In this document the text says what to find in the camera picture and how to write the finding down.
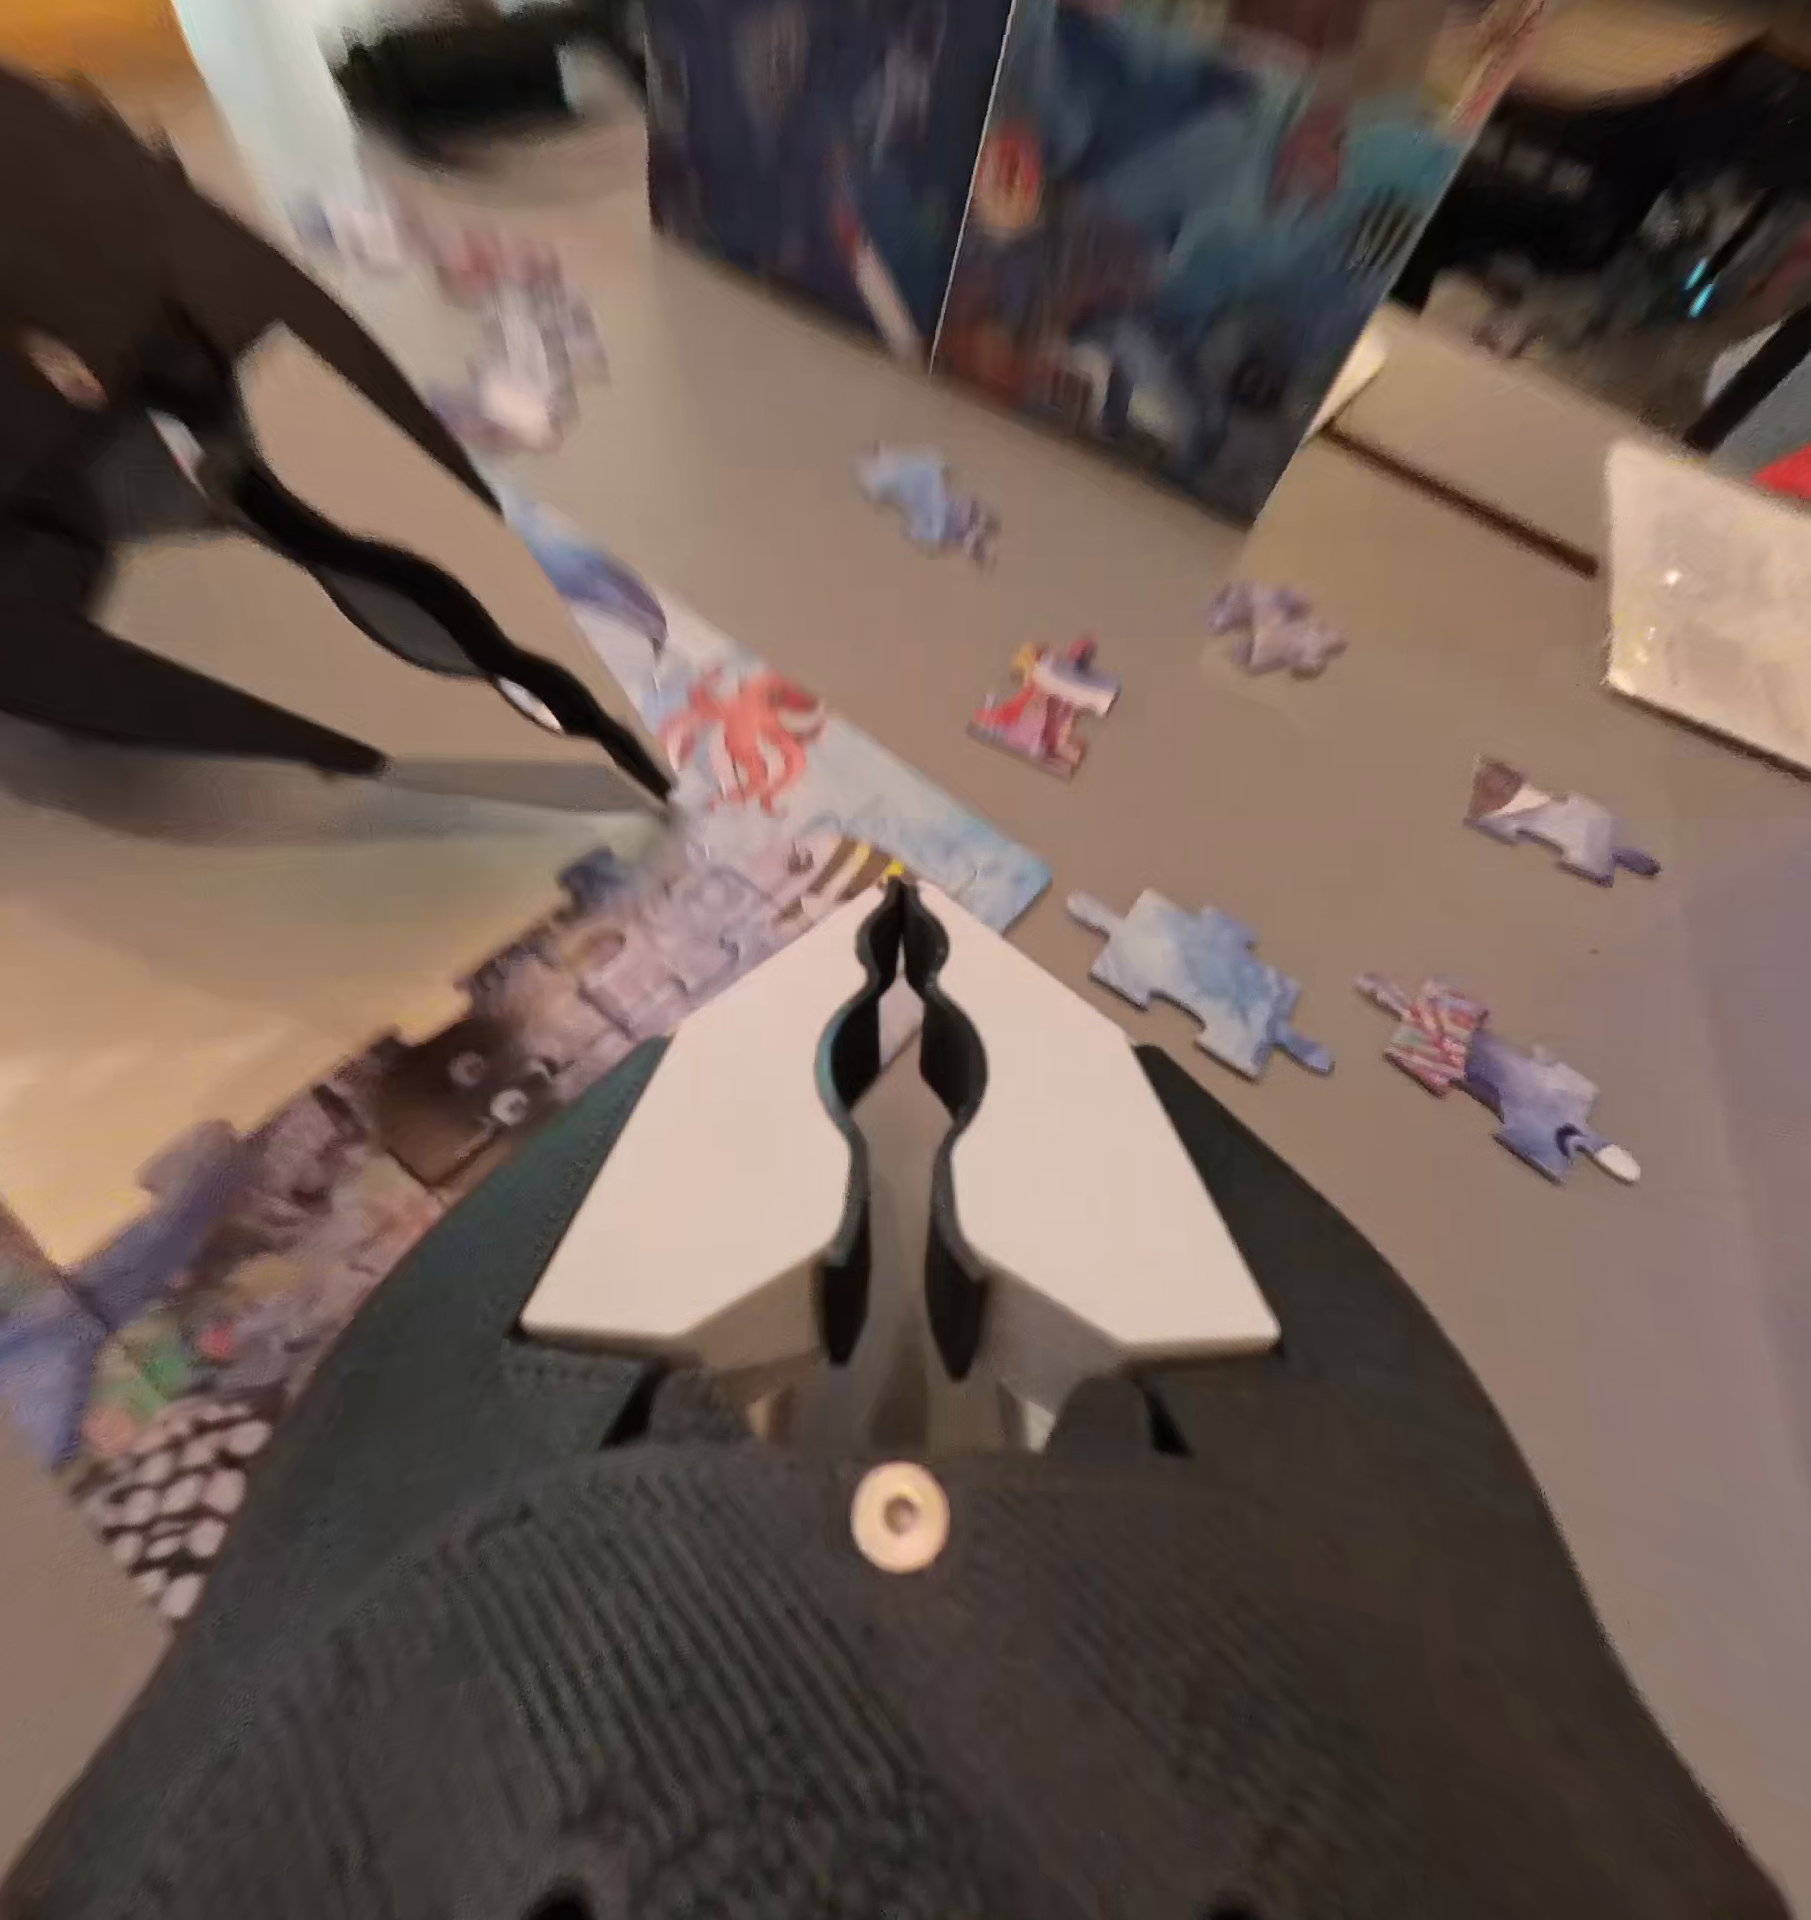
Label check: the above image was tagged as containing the sea animal jigsaw puzzle board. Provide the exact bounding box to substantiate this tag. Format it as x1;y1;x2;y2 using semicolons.
0;496;1055;1630

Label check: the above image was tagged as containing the light blue puzzle piece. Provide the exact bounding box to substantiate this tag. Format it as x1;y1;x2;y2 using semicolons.
1066;889;1334;1079

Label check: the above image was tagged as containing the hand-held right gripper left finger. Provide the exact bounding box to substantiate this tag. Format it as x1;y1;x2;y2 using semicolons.
519;882;907;1405

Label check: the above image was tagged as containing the pink coral puzzle piece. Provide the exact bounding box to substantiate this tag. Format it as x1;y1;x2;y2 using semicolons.
1356;971;1643;1187

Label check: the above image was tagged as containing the red coral puzzle piece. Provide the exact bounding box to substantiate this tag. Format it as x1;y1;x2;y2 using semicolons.
970;637;1123;783

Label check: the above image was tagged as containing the purple white puzzle piece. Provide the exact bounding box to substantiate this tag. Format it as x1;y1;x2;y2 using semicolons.
1465;757;1661;886

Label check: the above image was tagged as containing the row of loose jigsaw pieces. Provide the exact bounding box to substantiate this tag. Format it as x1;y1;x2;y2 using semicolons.
290;195;1004;568

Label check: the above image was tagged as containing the instruction sheet in clear sleeve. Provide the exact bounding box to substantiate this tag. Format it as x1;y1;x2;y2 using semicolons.
1603;439;1811;793

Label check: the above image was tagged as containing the white stand with flat base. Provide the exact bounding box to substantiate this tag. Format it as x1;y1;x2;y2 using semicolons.
1303;323;1391;444

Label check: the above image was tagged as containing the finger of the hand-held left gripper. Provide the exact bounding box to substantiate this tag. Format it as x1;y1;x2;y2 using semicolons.
223;334;679;801
92;524;667;820

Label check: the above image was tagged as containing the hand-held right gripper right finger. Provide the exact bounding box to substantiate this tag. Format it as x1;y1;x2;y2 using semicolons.
905;882;1281;1448

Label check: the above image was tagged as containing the illustrated puzzle box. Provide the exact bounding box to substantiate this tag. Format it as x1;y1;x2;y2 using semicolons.
642;0;1546;528

